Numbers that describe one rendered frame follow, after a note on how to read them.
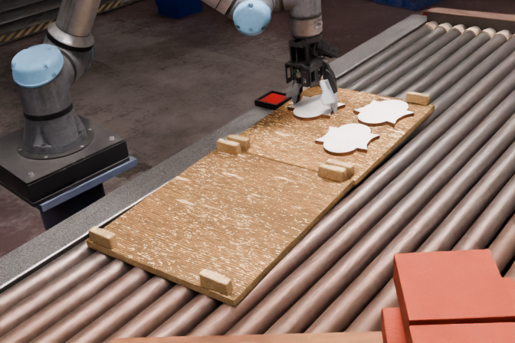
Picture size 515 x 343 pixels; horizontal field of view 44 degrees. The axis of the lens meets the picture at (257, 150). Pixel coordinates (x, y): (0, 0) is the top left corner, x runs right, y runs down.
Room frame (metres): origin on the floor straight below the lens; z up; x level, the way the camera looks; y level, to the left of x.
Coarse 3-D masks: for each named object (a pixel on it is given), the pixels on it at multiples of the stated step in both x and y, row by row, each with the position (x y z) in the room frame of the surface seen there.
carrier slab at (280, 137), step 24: (360, 96) 1.53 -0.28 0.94; (384, 96) 1.51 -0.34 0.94; (264, 120) 1.45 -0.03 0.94; (288, 120) 1.43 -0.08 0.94; (312, 120) 1.42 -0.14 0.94; (336, 120) 1.41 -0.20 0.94; (408, 120) 1.36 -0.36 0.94; (264, 144) 1.32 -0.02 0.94; (288, 144) 1.31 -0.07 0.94; (312, 144) 1.30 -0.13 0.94; (384, 144) 1.26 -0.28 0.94; (312, 168) 1.19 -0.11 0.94; (360, 168) 1.16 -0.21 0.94
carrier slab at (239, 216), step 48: (192, 192) 1.14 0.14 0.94; (240, 192) 1.12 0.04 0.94; (288, 192) 1.10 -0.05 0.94; (336, 192) 1.08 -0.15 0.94; (144, 240) 0.99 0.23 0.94; (192, 240) 0.97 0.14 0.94; (240, 240) 0.95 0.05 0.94; (288, 240) 0.94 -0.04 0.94; (192, 288) 0.85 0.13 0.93; (240, 288) 0.82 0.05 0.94
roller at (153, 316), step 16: (480, 48) 1.83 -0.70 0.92; (496, 48) 1.86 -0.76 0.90; (464, 64) 1.72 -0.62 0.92; (448, 80) 1.62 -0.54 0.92; (432, 96) 1.54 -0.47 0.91; (176, 288) 0.86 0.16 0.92; (160, 304) 0.82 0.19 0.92; (176, 304) 0.83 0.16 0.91; (144, 320) 0.79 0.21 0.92; (160, 320) 0.80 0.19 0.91; (112, 336) 0.76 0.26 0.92; (128, 336) 0.76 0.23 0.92; (144, 336) 0.77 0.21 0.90
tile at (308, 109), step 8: (304, 96) 1.55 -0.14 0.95; (312, 96) 1.54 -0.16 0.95; (320, 96) 1.53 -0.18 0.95; (296, 104) 1.50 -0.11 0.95; (304, 104) 1.50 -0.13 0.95; (312, 104) 1.49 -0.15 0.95; (320, 104) 1.49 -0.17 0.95; (328, 104) 1.48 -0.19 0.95; (344, 104) 1.47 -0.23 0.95; (296, 112) 1.46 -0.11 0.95; (304, 112) 1.45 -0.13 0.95; (312, 112) 1.45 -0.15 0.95; (320, 112) 1.44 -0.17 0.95; (328, 112) 1.44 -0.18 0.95; (304, 120) 1.42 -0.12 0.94
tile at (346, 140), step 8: (336, 128) 1.34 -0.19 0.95; (344, 128) 1.34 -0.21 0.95; (352, 128) 1.34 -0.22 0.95; (360, 128) 1.33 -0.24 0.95; (368, 128) 1.33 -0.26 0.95; (328, 136) 1.31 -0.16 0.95; (336, 136) 1.30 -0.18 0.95; (344, 136) 1.30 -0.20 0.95; (352, 136) 1.29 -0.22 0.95; (360, 136) 1.29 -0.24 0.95; (368, 136) 1.28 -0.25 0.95; (376, 136) 1.28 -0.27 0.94; (320, 144) 1.29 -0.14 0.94; (328, 144) 1.27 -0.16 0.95; (336, 144) 1.26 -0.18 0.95; (344, 144) 1.26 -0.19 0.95; (352, 144) 1.26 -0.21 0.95; (360, 144) 1.25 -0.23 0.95; (368, 144) 1.26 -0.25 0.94; (328, 152) 1.24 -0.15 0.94; (336, 152) 1.23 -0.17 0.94; (344, 152) 1.23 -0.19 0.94; (352, 152) 1.23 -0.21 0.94
